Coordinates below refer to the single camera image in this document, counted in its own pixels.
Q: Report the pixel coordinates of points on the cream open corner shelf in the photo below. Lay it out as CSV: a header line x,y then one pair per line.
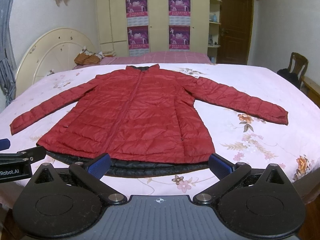
x,y
214,29

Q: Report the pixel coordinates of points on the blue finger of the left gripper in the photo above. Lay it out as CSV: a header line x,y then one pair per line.
x,y
4,144

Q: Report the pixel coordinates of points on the red down jacket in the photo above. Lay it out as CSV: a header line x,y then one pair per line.
x,y
143,118

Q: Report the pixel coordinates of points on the cream round headboard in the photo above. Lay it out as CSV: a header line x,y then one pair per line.
x,y
51,53

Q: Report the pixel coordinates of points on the dark wooden chair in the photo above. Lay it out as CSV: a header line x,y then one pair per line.
x,y
296,70

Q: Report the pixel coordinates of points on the wooden bench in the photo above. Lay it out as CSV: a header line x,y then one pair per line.
x,y
312,90

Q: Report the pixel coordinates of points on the upper left purple poster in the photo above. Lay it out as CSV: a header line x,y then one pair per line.
x,y
136,8

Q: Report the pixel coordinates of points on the purple poster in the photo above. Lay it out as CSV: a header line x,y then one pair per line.
x,y
179,37
138,37
136,8
179,7

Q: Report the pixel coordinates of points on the upper right purple poster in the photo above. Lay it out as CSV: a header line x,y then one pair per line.
x,y
179,7

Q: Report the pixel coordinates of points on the pink checkered bed sheet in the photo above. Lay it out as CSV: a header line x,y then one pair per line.
x,y
154,57

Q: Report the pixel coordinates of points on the lower right purple poster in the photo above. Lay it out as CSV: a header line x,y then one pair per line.
x,y
179,37

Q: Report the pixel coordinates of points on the grey blue curtain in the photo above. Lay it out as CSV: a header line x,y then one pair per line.
x,y
8,63

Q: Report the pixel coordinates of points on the brown wooden door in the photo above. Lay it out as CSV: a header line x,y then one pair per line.
x,y
236,20

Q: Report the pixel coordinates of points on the cream yellow wardrobe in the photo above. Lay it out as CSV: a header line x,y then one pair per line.
x,y
113,23

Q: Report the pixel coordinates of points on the lower left purple poster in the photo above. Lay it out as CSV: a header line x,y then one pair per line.
x,y
138,37

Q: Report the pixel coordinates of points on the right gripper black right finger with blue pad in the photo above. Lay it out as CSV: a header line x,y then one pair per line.
x,y
253,202

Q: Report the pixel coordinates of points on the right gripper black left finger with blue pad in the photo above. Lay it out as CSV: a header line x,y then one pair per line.
x,y
67,202

